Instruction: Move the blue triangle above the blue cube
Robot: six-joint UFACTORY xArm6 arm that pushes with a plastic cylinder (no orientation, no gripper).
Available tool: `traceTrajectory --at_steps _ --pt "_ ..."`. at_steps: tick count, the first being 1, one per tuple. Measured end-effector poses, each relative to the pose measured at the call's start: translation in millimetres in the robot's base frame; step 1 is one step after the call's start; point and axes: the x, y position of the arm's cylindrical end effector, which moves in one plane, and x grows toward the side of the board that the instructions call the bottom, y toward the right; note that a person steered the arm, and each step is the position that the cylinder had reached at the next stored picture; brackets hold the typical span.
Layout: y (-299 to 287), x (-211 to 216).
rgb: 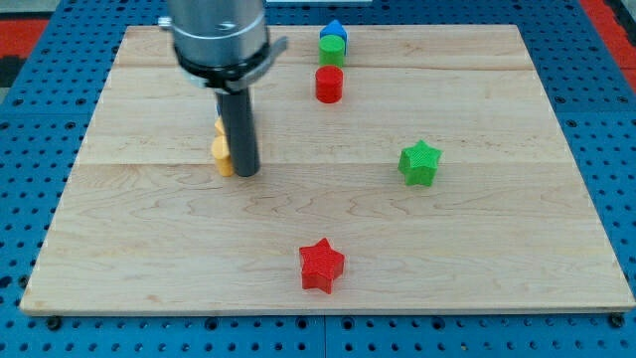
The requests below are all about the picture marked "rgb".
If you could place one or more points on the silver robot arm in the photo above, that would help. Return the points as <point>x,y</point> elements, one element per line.
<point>224,45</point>

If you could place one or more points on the red cylinder block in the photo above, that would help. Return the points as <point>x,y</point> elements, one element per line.
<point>329,81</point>

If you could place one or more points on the yellow heart block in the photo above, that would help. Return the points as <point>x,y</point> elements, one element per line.
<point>221,153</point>

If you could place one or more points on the green cylinder block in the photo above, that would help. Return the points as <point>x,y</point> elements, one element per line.
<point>332,51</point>

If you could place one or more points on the blue triangle block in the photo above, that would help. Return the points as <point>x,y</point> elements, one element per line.
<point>335,28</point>

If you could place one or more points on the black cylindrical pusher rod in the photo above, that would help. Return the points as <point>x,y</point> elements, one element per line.
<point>237,118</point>

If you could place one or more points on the yellow pentagon block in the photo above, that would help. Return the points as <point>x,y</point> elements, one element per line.
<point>219,127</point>

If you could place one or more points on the wooden board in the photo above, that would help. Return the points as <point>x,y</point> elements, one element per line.
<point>147,226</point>

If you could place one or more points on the green star block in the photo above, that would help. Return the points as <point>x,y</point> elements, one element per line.
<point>419,163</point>

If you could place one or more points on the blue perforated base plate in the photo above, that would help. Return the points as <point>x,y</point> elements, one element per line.
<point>48,108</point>

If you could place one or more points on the red star block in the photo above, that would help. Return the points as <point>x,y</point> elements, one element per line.
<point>321,265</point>

